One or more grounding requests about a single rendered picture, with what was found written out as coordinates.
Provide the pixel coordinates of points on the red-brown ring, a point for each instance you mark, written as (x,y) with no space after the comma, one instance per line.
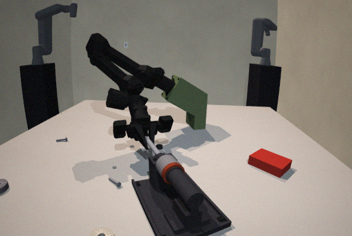
(168,167)

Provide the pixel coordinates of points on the red rectangular block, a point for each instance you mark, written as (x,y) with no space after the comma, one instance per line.
(270,162)

